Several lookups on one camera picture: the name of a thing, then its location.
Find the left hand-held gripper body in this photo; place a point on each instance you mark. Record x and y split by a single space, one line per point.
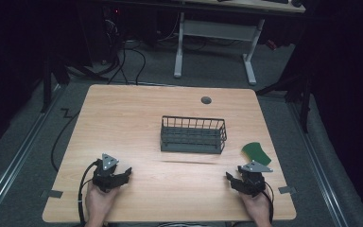
106 176

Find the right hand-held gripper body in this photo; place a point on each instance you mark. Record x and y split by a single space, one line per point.
253 181

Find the person's left hand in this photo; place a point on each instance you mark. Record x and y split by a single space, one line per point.
99 201

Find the person's right hand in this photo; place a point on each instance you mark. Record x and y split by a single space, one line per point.
257 209

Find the green sponge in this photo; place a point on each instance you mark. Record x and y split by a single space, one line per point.
255 153

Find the grey tape piece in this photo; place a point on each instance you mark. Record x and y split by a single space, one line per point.
55 194
286 189

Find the black metal stand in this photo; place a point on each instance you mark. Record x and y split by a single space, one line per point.
48 85
299 91

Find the white-legged desk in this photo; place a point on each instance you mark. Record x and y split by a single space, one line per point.
220 30

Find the metal floor rail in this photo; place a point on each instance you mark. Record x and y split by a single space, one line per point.
315 157
19 157

